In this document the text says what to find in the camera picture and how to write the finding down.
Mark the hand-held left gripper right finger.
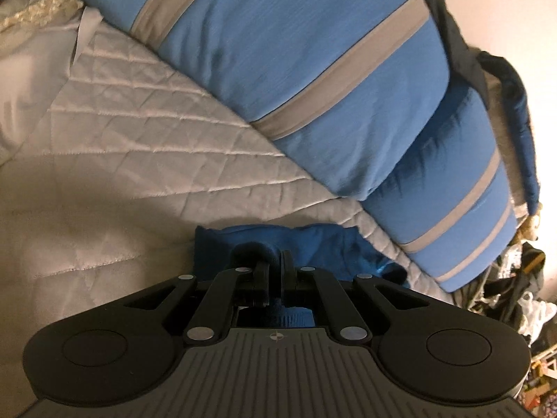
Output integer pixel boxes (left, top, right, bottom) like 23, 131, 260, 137
281, 250, 431, 348

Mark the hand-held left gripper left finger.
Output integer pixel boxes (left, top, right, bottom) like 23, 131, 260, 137
124, 260, 273, 348

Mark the blue knit garment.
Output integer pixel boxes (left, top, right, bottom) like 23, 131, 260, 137
193, 224, 407, 328

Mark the grey quilted bedspread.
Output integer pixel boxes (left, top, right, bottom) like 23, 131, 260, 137
0, 0, 410, 401

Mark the blue grey striped pillow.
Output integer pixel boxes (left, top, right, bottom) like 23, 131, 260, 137
54, 0, 520, 294

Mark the white plastic bag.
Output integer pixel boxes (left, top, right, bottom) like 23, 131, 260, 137
518, 294, 557, 346

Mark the navy blue padded cloth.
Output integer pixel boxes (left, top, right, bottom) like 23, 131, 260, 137
409, 0, 542, 216

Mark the cream lace cloth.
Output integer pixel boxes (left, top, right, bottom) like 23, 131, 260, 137
0, 0, 84, 48

